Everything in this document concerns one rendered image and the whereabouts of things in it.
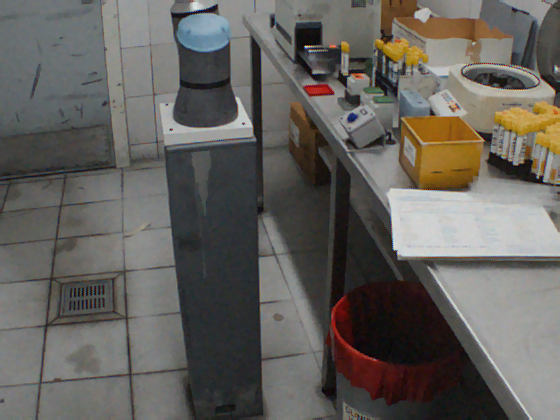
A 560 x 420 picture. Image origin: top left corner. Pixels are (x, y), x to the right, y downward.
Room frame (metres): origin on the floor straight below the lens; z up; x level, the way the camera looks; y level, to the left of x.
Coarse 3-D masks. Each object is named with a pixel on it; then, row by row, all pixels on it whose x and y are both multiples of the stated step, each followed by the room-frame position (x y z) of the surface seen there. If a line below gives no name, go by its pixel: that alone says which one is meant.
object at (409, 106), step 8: (400, 96) 1.41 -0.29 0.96; (408, 96) 1.38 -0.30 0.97; (416, 96) 1.38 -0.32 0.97; (400, 104) 1.41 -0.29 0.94; (408, 104) 1.35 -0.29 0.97; (416, 104) 1.33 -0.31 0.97; (424, 104) 1.33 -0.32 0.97; (400, 112) 1.41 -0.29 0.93; (408, 112) 1.35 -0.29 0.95; (416, 112) 1.32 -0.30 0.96; (424, 112) 1.32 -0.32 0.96; (400, 120) 1.40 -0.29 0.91; (392, 128) 1.41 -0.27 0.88; (400, 128) 1.40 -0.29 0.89; (400, 136) 1.36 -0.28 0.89
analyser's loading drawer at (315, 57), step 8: (304, 48) 1.97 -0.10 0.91; (312, 48) 1.88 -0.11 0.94; (320, 48) 1.88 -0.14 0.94; (304, 56) 1.88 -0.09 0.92; (312, 56) 1.83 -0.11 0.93; (320, 56) 1.83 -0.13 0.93; (328, 56) 1.84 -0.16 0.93; (312, 64) 1.77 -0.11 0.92; (320, 64) 1.78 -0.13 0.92; (328, 64) 1.78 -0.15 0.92; (312, 72) 1.77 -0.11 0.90; (320, 72) 1.78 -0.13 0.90; (328, 72) 1.78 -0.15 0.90
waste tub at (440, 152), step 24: (408, 120) 1.25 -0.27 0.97; (432, 120) 1.26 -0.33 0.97; (456, 120) 1.27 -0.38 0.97; (408, 144) 1.20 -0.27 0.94; (432, 144) 1.13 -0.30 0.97; (456, 144) 1.13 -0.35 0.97; (480, 144) 1.14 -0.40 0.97; (408, 168) 1.19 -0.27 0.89; (432, 168) 1.13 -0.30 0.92; (456, 168) 1.13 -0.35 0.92
